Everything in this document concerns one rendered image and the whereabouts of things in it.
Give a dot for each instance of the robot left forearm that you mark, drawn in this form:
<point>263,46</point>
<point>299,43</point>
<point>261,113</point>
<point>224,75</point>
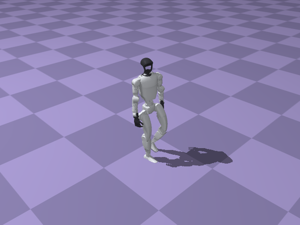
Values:
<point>161,96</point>

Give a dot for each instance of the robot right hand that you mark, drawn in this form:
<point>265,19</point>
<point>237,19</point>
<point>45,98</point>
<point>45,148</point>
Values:
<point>137,121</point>

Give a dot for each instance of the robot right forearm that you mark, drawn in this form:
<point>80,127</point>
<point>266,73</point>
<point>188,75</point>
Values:
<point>134,107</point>

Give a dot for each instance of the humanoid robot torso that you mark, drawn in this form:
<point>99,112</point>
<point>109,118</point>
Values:
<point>148,90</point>

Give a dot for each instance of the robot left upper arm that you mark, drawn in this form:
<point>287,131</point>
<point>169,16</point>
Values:
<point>160,88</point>

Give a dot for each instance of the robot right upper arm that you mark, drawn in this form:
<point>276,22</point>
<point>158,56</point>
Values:
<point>135,83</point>

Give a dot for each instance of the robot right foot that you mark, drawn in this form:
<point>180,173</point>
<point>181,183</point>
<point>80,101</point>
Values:
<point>150,158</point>

